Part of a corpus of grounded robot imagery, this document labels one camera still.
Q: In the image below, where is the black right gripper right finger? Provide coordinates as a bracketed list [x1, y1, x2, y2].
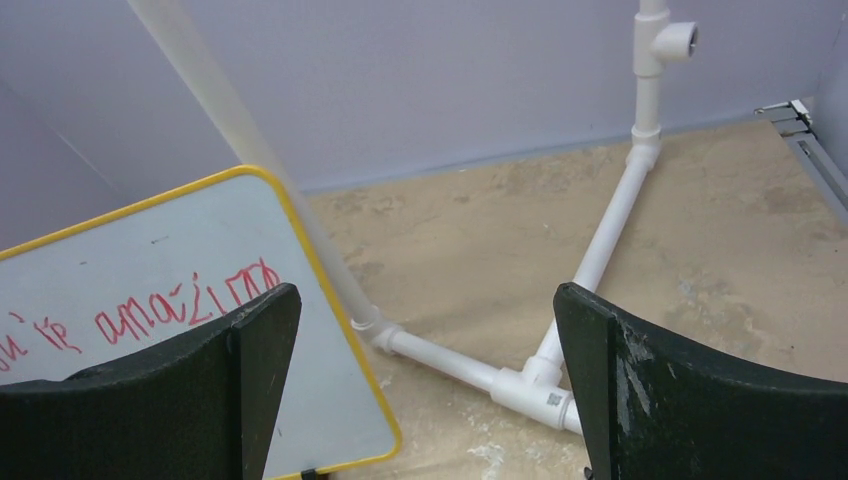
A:
[553, 282, 847, 479]

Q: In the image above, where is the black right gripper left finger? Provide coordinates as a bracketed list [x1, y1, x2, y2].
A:
[1, 283, 302, 479]

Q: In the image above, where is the yellow framed whiteboard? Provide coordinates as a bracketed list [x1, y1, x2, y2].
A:
[1, 165, 402, 479]

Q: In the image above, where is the white vertical pole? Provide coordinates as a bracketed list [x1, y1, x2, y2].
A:
[129, 0, 386, 331]

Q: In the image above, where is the white PVC pipe frame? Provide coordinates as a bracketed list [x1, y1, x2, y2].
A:
[351, 0, 698, 433]

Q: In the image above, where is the aluminium table edge rail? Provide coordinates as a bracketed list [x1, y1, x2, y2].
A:
[753, 99, 847, 225]

